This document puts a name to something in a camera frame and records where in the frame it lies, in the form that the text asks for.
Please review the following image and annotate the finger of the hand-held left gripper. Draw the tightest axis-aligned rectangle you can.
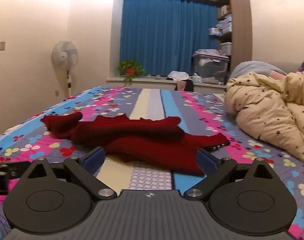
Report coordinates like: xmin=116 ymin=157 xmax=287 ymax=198
xmin=0 ymin=161 xmax=30 ymax=194

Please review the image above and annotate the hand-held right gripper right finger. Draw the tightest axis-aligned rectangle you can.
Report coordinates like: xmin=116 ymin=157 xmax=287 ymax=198
xmin=183 ymin=148 xmax=276 ymax=202

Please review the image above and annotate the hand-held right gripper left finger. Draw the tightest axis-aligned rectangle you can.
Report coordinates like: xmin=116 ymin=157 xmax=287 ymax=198
xmin=27 ymin=147 xmax=117 ymax=200

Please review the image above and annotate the red knit sweater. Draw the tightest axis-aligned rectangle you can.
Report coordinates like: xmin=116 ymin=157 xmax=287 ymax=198
xmin=41 ymin=112 xmax=231 ymax=176

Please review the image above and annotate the white clothes pile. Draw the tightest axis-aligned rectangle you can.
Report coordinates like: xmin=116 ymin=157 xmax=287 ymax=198
xmin=167 ymin=71 xmax=190 ymax=82

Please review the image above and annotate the pink and black cloth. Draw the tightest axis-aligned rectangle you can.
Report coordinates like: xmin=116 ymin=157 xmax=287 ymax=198
xmin=174 ymin=79 xmax=194 ymax=92

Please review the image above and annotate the yellow star print duvet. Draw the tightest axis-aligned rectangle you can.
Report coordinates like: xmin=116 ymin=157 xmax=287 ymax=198
xmin=224 ymin=71 xmax=304 ymax=165

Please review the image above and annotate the floral striped bed blanket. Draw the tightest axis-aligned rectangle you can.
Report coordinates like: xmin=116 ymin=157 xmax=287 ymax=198
xmin=0 ymin=86 xmax=304 ymax=240

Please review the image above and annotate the clear plastic storage bin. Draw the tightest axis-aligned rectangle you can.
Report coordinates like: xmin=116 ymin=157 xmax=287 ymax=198
xmin=192 ymin=49 xmax=230 ymax=85

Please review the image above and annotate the potted green plant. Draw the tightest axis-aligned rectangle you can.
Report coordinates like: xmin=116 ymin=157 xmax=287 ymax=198
xmin=117 ymin=60 xmax=145 ymax=82

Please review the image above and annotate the grey pillow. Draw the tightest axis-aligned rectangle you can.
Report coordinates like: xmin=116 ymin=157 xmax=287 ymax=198
xmin=228 ymin=60 xmax=287 ymax=80

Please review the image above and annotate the white standing fan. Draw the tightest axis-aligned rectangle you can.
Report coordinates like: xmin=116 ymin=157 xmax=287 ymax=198
xmin=51 ymin=40 xmax=79 ymax=97

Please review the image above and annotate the blue curtain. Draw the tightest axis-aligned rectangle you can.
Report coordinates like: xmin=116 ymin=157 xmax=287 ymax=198
xmin=120 ymin=0 xmax=219 ymax=77

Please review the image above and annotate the wooden shelf cabinet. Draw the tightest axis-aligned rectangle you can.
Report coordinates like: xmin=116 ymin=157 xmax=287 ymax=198
xmin=216 ymin=0 xmax=254 ymax=85

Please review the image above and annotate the stack of folded linens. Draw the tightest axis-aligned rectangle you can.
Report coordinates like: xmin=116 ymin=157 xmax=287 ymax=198
xmin=217 ymin=15 xmax=232 ymax=34

